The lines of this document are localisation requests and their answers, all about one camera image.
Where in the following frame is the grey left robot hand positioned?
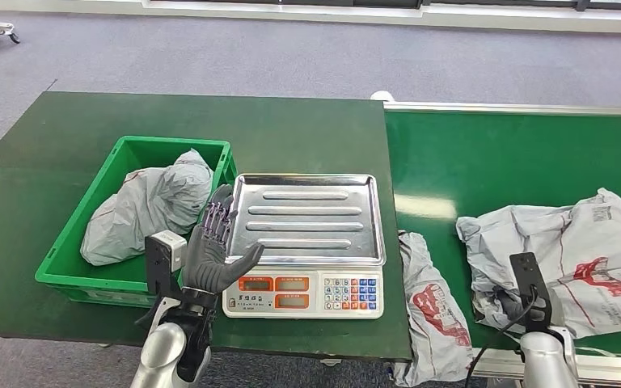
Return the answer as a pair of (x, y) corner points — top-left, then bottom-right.
(181, 184), (266, 296)

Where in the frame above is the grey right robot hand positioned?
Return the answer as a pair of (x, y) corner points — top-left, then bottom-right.
(495, 288), (552, 325)

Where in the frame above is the grey mailer package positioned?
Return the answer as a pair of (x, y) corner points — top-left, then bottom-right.
(393, 230), (475, 388)
(456, 187), (621, 340)
(80, 149), (215, 268)

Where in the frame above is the grey mailer package, red print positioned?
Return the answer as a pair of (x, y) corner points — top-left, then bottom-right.
(393, 230), (475, 388)

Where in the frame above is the crumpled grey mailer package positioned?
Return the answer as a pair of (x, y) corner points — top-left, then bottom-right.
(80, 149), (215, 268)

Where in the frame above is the green conveyor belt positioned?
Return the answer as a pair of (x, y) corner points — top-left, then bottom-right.
(382, 101), (621, 386)

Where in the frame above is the electronic scale with steel tray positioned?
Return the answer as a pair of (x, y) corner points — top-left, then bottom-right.
(222, 172), (387, 321)

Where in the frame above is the green plastic crate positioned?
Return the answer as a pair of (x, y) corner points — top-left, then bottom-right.
(34, 135), (239, 309)

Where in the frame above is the white window ledge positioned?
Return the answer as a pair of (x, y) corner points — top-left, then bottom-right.
(0, 0), (621, 34)

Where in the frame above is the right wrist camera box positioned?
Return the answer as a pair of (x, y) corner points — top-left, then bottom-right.
(509, 251), (552, 333)

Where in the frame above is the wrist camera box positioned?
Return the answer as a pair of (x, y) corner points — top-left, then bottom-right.
(509, 251), (552, 333)
(144, 230), (188, 298)

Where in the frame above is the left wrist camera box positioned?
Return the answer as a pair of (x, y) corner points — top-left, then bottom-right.
(144, 230), (188, 298)

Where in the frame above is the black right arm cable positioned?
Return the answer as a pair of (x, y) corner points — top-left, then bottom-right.
(463, 286), (539, 388)

